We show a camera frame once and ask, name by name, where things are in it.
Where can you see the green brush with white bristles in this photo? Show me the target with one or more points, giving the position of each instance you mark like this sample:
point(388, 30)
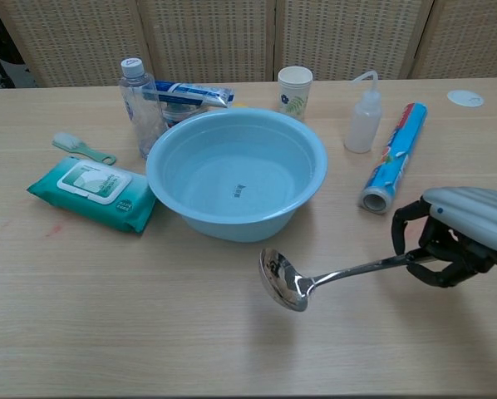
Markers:
point(82, 149)

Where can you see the blue white toothpaste tube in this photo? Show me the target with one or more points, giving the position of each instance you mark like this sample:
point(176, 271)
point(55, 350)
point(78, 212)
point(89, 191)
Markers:
point(190, 92)

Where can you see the white round grommet cover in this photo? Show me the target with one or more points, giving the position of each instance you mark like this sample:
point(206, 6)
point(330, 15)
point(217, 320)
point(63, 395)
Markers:
point(464, 99)

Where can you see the blue cling film roll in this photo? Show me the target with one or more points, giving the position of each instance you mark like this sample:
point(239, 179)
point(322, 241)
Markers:
point(398, 154)

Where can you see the white squeeze wash bottle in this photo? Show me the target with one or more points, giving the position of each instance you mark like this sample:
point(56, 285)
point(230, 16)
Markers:
point(362, 124)

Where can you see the green wet wipes pack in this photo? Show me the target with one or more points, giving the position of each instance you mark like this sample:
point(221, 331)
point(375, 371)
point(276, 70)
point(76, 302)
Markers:
point(90, 199)

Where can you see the clear round jar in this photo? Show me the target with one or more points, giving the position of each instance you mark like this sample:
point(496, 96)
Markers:
point(178, 114)

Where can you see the light blue plastic basin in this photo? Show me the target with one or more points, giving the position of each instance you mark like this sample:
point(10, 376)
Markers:
point(232, 230)

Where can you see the clear plastic bottle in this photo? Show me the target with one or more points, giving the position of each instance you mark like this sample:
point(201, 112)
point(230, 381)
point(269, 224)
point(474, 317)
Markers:
point(138, 108)

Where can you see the woven folding screen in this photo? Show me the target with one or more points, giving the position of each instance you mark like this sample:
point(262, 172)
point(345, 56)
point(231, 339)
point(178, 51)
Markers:
point(211, 37)

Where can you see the yellow razor package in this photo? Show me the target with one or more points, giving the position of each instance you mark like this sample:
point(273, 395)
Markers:
point(240, 106)

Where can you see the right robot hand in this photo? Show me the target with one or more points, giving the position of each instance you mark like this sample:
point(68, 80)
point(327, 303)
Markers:
point(473, 216)

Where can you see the paper cup with floral print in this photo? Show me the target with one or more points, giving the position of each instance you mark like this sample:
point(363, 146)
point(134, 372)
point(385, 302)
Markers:
point(294, 95)

